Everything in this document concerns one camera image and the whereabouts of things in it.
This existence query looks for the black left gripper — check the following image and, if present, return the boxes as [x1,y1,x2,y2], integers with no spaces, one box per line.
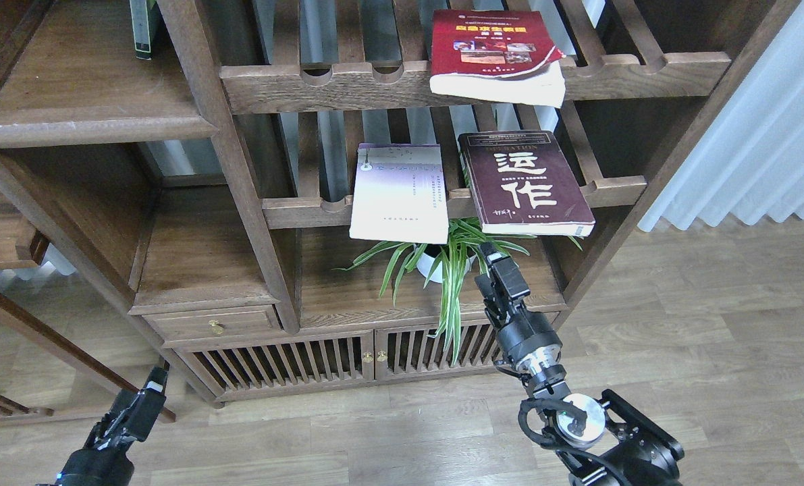
[84,367,167,460]

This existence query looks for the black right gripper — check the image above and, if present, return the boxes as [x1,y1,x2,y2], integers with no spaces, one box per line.
[475,242,562,375]

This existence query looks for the maroon book with white characters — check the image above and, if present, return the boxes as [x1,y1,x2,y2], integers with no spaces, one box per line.
[458,130,595,238]

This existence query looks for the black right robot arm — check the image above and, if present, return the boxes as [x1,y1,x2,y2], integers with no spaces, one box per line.
[475,243,685,485]

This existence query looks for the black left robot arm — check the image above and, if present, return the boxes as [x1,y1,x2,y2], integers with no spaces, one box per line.
[54,367,167,485]

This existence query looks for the green spider plant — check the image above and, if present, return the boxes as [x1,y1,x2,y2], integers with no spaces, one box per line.
[338,217,585,360]

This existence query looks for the white plant pot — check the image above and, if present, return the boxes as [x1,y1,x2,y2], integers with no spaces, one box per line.
[415,245,477,284]

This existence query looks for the brass drawer knob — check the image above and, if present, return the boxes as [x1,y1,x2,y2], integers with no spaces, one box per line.
[208,319,225,335]

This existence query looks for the white and purple book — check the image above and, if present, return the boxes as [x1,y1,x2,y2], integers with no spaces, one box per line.
[349,142,448,245]

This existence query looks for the dark wooden bookshelf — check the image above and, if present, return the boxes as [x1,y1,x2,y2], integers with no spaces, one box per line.
[0,1,799,404]

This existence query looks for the red paperback book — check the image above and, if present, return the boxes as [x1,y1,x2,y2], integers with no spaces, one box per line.
[429,9,566,108]

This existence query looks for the white curtain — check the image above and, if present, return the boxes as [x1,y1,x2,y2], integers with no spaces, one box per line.
[638,1,804,232]

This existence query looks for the green upright book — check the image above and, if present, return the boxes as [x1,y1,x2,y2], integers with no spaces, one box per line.
[130,0,161,59]

